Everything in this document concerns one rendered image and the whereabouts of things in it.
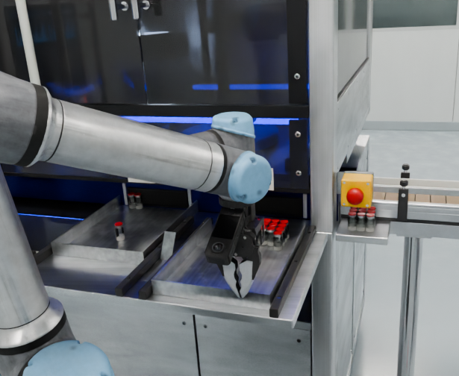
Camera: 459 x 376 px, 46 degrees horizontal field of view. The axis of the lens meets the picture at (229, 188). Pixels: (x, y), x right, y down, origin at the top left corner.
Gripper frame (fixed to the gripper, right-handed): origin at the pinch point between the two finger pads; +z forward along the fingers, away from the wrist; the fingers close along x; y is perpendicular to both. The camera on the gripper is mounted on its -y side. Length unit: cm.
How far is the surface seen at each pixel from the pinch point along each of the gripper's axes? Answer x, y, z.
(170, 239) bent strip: 23.7, 18.7, -0.7
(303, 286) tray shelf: -10.2, 11.6, 3.7
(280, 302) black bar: -7.8, 1.2, 1.6
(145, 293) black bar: 20.5, -1.4, 2.0
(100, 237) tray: 47, 24, 3
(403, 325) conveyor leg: -31, 53, 38
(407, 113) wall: -20, 499, 73
